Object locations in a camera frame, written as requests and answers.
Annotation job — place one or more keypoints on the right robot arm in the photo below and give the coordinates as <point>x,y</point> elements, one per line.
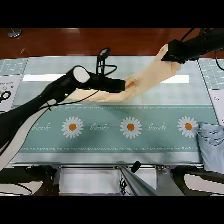
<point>207,41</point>

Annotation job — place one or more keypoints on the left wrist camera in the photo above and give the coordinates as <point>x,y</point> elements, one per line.
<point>104,53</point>

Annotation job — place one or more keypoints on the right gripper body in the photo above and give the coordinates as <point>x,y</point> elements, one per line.
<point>176,51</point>

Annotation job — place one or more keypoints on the light blue garment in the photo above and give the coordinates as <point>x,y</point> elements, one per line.
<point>211,146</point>

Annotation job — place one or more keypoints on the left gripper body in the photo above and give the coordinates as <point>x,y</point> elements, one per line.
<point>108,84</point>

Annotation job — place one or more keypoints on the peach garment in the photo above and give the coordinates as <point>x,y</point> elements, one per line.
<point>150,78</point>

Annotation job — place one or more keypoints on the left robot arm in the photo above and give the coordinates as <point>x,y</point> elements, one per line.
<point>20,120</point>

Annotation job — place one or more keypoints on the silver frame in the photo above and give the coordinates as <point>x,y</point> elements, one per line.
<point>143,186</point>

